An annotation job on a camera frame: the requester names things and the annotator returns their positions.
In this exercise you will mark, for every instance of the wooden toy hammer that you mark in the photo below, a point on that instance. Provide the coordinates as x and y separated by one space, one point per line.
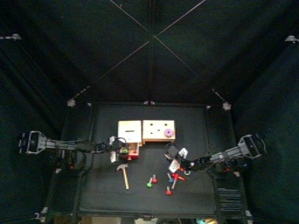
125 175

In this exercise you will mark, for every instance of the metal frame clamp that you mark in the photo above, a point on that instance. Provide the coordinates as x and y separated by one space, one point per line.
226 106
292 38
71 102
14 37
149 102

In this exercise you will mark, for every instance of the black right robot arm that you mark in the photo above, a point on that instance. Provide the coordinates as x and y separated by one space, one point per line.
234 152

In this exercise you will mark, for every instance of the red toy block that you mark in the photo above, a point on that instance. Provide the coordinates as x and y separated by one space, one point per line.
134 154

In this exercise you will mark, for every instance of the green toy screw in block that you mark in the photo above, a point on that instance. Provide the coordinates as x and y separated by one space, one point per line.
125 150

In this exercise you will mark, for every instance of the wooden box with holes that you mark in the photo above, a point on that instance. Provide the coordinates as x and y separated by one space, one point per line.
158 131

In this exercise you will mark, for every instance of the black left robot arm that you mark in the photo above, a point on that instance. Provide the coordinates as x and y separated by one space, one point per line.
58 144

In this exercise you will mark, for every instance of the red toy screw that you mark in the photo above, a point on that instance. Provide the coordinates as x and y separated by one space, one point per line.
169 191
154 180

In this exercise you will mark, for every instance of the blue toy screw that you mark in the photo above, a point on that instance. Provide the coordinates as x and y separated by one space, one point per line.
170 178

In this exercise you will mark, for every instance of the purple toy nut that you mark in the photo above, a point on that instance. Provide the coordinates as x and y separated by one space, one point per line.
169 133

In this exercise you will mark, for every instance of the green-headed toy screw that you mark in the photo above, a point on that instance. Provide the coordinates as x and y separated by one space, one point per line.
150 184

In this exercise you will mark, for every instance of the wooden box with slot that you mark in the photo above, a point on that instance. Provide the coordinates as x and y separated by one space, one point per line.
130 131

